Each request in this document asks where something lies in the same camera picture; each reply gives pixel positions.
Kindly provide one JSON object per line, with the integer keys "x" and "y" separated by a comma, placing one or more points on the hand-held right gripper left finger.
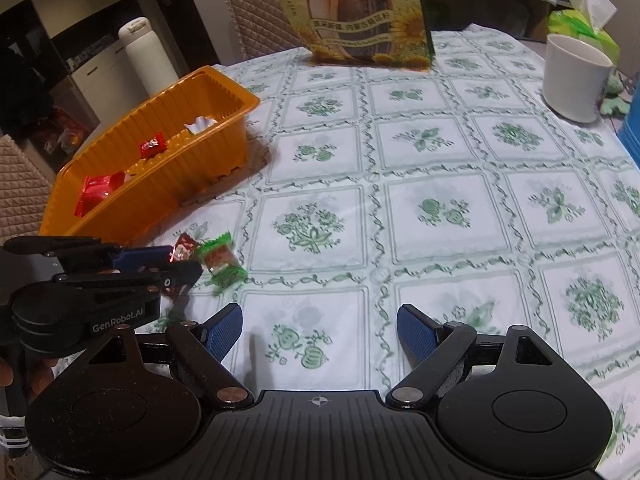
{"x": 225, "y": 332}

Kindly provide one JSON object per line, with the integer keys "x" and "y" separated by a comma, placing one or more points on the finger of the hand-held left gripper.
{"x": 185, "y": 272}
{"x": 140, "y": 256}

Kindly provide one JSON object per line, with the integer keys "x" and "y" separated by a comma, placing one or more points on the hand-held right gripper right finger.
{"x": 417, "y": 332}

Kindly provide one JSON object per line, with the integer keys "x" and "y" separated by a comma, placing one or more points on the small red brown candy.
{"x": 184, "y": 247}

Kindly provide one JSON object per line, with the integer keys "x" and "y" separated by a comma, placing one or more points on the green brown candy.
{"x": 220, "y": 260}

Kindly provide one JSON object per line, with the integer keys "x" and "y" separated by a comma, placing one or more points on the red snack packet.
{"x": 100, "y": 192}

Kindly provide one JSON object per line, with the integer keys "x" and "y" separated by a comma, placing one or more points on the orange plastic tray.
{"x": 200, "y": 160}

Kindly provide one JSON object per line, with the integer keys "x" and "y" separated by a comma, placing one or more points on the silver snack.
{"x": 200, "y": 124}

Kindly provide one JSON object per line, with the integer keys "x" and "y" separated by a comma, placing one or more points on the person's left hand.
{"x": 5, "y": 371}

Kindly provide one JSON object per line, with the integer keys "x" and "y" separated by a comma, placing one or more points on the black white striped cloth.
{"x": 12, "y": 435}

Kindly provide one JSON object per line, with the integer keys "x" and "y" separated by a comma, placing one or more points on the quilted beige chair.
{"x": 20, "y": 180}
{"x": 255, "y": 15}

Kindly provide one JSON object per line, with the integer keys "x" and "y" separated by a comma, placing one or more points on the red gift bag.
{"x": 60, "y": 130}

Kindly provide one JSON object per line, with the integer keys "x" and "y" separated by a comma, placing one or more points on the green floral tablecloth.
{"x": 425, "y": 160}

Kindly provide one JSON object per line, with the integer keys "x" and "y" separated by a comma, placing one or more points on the white cabinet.
{"x": 95, "y": 75}

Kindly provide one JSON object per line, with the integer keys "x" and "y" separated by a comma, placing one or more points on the white thermos bottle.
{"x": 142, "y": 60}

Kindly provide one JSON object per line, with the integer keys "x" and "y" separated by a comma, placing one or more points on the plain white mug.
{"x": 575, "y": 85}

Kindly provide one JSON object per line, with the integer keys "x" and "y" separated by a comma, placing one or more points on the blue thermos jug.
{"x": 632, "y": 125}

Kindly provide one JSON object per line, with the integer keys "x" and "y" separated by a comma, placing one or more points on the green crumpled plastic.
{"x": 614, "y": 102}

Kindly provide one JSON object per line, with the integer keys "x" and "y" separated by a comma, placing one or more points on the sunflower seed bag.
{"x": 350, "y": 15}

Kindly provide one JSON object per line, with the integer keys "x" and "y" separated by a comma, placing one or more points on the wooden side table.
{"x": 475, "y": 10}

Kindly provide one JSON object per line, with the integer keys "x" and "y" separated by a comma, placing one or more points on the green tissue pack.
{"x": 575, "y": 25}

